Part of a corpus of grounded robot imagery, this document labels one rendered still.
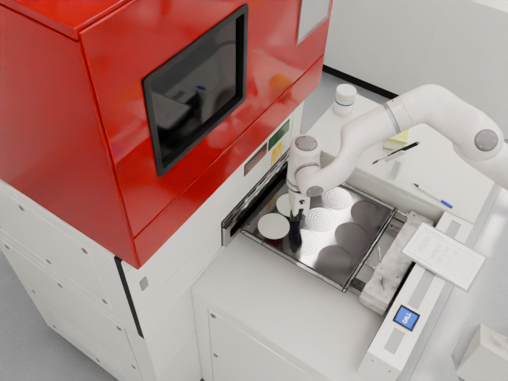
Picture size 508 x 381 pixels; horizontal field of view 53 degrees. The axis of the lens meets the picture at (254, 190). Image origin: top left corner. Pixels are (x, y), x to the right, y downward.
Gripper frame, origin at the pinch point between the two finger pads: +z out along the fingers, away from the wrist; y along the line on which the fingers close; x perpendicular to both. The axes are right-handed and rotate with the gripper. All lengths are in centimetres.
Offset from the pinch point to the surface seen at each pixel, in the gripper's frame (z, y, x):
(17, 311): 92, 27, 117
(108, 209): -49, -32, 47
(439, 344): 92, -10, -73
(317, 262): 2.0, -16.8, -4.1
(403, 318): -4.4, -40.0, -21.4
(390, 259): 4.0, -16.7, -27.0
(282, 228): 2.0, -3.3, 4.5
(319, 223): 2.1, -2.4, -7.5
